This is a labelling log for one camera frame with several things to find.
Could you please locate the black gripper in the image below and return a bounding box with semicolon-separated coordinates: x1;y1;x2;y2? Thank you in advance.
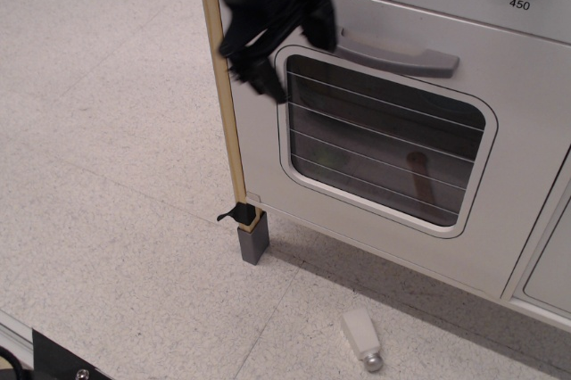
219;0;337;103

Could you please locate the white oven door with window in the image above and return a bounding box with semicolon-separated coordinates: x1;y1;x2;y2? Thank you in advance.
231;0;570;298

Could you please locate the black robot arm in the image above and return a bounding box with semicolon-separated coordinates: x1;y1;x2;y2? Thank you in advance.
219;0;337;104

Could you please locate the black tape strip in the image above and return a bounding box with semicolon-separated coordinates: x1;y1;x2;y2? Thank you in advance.
217;202;256;226

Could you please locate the wooden slotted spatula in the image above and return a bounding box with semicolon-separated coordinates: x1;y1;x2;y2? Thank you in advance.
406;152;436;215

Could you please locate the white toy kitchen cabinet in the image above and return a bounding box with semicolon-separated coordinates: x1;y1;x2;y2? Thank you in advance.
204;0;570;330

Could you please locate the grey plastic foot cap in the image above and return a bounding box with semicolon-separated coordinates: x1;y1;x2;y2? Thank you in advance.
237;212;269;265

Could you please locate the white salt shaker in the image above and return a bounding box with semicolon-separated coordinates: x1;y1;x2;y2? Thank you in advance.
342;308;384;373

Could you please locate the white cabinet door right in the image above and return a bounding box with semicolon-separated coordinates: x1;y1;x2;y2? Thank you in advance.
521;201;571;314

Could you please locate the light wooden corner post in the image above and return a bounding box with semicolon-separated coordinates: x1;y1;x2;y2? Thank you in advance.
194;0;262;230

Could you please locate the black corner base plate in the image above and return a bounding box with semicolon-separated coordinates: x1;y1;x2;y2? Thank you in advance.
31;330;111;380

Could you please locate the black cable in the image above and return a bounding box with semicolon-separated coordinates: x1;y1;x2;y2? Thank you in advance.
0;346;28;380

